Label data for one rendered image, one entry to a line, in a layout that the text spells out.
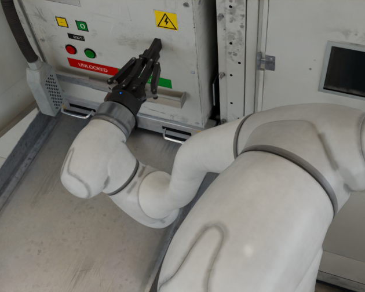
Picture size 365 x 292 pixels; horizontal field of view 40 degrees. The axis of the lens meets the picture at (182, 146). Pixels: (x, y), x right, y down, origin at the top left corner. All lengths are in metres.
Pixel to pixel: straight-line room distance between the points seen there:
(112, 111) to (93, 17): 0.33
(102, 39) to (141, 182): 0.46
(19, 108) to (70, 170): 0.77
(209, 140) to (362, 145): 0.24
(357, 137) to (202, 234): 0.20
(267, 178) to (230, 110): 0.93
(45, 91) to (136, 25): 0.36
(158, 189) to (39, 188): 0.59
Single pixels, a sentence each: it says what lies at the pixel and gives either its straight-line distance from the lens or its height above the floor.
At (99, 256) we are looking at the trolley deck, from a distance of 1.40.
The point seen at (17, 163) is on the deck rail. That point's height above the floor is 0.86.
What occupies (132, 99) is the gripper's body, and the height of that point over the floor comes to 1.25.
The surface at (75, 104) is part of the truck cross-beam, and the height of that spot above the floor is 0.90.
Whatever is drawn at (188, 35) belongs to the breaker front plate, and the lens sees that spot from 1.24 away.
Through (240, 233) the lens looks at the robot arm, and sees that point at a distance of 0.50.
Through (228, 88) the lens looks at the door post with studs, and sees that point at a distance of 1.39.
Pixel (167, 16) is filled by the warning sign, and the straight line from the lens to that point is 1.22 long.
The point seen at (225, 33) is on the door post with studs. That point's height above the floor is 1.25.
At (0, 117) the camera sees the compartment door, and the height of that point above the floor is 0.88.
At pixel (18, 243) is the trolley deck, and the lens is 1.49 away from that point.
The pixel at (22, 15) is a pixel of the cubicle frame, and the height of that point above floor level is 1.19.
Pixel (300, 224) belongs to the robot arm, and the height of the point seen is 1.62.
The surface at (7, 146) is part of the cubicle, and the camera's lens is 2.25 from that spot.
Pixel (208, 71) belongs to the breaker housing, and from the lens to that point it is 1.39.
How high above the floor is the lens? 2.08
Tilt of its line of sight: 53 degrees down
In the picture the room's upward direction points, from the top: 8 degrees counter-clockwise
